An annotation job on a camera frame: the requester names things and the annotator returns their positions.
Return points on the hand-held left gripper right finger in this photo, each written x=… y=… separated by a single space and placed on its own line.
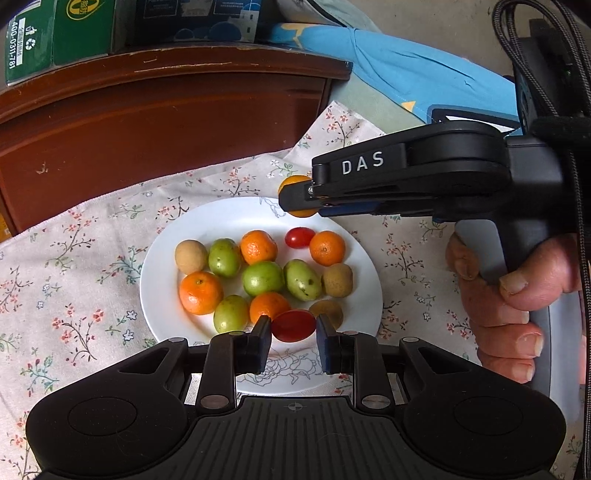
x=325 y=344

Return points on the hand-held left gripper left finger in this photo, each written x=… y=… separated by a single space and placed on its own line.
x=263 y=341

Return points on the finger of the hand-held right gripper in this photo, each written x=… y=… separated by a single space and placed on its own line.
x=295 y=198
x=351 y=210

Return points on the orange mandarin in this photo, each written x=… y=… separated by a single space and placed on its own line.
x=295 y=181
x=258 y=247
x=327 y=248
x=270 y=305
x=201 y=292

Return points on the tan round fruit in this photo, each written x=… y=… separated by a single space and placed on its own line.
x=190 y=256
x=337 y=279
x=328 y=310

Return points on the red cherry tomato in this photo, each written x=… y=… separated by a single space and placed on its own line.
x=293 y=325
x=299 y=237

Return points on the green plum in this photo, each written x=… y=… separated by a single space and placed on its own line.
x=263 y=278
x=302 y=279
x=225 y=257
x=231 y=314

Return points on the white plate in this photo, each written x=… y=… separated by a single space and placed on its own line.
x=161 y=277

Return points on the person's right hand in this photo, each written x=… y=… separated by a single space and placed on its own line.
x=498 y=332

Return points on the blue printed quilt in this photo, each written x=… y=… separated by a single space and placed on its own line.
x=415 y=69

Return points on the grey green bed sheet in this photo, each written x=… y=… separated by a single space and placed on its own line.
x=369 y=106

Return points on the brown wooden cabinet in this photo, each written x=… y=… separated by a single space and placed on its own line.
x=161 y=120

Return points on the floral tablecloth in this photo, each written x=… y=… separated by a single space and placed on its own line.
x=69 y=277

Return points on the dark blue carton box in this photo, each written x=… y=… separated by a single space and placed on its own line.
x=198 y=18

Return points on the green white carton box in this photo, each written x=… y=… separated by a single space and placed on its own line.
x=55 y=37

